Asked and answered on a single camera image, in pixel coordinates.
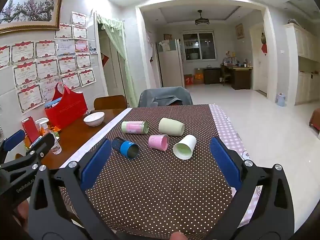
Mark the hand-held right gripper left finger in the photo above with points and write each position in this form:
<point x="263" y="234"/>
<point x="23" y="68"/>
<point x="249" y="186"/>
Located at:
<point x="96" y="163"/>

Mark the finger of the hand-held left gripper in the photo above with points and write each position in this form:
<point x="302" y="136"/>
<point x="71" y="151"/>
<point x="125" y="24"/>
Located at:
<point x="13" y="139"/>
<point x="41" y="146"/>

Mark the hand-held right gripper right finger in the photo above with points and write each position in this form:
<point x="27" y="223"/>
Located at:
<point x="225" y="162"/>

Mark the blue cup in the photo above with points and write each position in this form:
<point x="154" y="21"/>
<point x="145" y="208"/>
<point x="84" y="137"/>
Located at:
<point x="123" y="146"/>

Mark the white paper cup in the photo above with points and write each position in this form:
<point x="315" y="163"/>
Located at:
<point x="186" y="145"/>

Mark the green pink striped cup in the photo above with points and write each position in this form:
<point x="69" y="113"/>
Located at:
<point x="135" y="127"/>

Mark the pale green cup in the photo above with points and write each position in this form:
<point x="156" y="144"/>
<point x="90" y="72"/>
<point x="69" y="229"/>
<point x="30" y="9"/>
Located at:
<point x="171" y="127"/>

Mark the person's left hand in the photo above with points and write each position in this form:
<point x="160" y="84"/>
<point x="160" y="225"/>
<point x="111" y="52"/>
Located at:
<point x="22" y="211"/>

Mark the person's right hand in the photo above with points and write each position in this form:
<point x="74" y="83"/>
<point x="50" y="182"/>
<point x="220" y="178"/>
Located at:
<point x="178" y="236"/>

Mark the clear plastic bottle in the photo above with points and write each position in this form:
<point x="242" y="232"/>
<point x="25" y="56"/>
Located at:
<point x="56" y="148"/>

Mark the red phone box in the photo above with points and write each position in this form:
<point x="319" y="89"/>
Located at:
<point x="31" y="130"/>

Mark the orange snack packet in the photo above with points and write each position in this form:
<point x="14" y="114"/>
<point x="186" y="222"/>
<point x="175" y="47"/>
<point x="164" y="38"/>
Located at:
<point x="53" y="129"/>

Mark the white spray bottle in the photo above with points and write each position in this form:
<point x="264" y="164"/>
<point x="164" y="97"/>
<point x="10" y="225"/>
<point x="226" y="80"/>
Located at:
<point x="43" y="123"/>

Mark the pink checkered tablecloth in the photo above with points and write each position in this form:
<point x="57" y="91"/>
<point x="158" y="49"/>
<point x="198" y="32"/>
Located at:
<point x="231" y="132"/>

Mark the red tote bag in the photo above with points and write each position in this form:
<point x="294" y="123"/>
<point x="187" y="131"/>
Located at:
<point x="67" y="110"/>

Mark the white bowl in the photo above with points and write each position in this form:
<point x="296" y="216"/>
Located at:
<point x="93" y="118"/>

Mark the brown dotted tablecloth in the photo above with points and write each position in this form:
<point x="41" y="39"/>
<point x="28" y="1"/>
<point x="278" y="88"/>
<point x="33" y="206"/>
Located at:
<point x="160" y="187"/>

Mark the group of award certificates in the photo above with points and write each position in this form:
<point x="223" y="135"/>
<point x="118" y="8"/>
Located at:
<point x="47" y="65"/>

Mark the blue waste bin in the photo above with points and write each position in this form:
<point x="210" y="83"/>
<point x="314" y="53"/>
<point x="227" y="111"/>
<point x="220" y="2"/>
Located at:
<point x="281" y="100"/>

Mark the wooden desk chair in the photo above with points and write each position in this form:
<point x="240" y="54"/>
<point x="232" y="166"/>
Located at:
<point x="225" y="76"/>

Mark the wooden desk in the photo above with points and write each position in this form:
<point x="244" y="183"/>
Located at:
<point x="241" y="77"/>

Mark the dark low cabinet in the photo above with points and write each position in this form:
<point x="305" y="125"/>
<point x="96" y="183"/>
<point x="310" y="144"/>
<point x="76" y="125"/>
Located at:
<point x="212" y="76"/>

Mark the orange cardboard box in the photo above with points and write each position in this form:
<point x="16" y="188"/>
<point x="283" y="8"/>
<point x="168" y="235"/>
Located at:
<point x="199" y="77"/>

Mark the red cardboard box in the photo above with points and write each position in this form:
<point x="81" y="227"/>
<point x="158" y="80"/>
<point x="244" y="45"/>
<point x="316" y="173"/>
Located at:
<point x="188" y="80"/>

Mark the chair with grey jacket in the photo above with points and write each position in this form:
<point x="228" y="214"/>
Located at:
<point x="162" y="96"/>

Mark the white door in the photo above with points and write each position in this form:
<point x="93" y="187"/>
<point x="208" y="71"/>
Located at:
<point x="258" y="70"/>

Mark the red wooden furniture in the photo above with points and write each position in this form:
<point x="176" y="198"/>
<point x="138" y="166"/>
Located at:
<point x="315" y="120"/>

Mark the white refrigerator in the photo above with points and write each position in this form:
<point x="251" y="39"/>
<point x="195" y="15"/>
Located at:
<point x="170" y="67"/>

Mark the green door curtain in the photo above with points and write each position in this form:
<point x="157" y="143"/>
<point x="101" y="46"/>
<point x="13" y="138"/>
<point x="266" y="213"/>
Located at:
<point x="117" y="47"/>

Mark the window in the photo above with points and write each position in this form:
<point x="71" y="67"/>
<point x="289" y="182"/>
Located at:
<point x="198" y="46"/>

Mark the red door decoration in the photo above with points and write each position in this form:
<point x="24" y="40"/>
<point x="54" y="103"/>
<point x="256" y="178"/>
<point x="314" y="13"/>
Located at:
<point x="264" y="49"/>

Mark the framed blossom painting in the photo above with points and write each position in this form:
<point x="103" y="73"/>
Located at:
<point x="30" y="7"/>

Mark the ceiling fan lamp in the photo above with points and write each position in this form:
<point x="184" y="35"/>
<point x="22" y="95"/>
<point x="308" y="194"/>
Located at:
<point x="201" y="20"/>

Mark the red wall decoration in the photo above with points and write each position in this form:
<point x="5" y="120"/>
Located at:
<point x="105" y="60"/>

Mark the white wall cabinets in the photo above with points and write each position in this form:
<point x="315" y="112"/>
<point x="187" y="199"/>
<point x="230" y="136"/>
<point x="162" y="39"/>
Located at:
<point x="303" y="62"/>

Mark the small framed wall picture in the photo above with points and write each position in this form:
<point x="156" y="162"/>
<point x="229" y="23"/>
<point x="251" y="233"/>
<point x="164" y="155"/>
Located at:
<point x="239" y="31"/>

